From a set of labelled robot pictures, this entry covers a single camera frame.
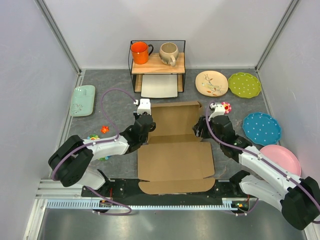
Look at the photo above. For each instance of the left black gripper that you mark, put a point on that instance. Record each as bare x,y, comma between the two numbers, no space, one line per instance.
136,116

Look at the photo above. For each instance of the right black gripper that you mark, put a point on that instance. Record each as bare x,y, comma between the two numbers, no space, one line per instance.
201,122

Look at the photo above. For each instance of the brown cardboard box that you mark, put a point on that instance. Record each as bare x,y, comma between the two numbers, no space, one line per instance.
174,160

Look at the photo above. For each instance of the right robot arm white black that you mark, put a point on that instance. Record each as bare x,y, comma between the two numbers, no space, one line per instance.
297,198

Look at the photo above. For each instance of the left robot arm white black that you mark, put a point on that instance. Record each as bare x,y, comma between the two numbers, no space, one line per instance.
70,164

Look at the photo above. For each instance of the orange maple leaf toy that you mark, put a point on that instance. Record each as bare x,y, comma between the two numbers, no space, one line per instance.
104,129

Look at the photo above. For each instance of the pink flower toy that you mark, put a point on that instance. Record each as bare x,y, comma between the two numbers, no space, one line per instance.
227,107

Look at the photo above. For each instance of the rainbow flower toy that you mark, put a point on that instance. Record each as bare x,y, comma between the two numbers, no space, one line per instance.
93,137
103,159

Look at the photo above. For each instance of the beige floral plate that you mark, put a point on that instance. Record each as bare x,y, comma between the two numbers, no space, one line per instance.
211,83

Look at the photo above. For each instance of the white square plate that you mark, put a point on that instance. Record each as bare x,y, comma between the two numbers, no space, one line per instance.
159,86

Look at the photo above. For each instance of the blue dotted plate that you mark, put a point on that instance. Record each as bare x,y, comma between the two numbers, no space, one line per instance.
262,129

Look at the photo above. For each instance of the green dotted plate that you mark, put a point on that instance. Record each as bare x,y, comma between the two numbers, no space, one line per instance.
244,85

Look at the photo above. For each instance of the mint green divided tray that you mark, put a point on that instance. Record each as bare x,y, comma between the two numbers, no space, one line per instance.
82,101

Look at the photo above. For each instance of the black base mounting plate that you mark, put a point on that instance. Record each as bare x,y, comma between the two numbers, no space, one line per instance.
125,188

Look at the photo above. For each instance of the beige ceramic mug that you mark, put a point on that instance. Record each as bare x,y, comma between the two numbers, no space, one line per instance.
169,53

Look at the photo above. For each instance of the orange enamel mug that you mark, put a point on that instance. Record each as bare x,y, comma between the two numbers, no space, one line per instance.
141,51

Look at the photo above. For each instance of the pink plate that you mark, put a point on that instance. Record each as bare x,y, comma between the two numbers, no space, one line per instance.
283,157

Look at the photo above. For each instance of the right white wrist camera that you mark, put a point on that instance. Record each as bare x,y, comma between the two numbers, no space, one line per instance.
217,110

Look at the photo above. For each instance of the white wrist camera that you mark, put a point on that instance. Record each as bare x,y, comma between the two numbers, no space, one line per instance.
217,110
143,106

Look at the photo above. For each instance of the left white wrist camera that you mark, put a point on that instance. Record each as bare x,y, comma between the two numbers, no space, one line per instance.
143,106

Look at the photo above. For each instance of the black wire wooden shelf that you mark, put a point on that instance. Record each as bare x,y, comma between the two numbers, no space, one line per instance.
155,66

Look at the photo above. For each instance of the grey slotted cable duct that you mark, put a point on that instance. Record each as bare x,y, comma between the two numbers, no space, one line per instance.
95,204

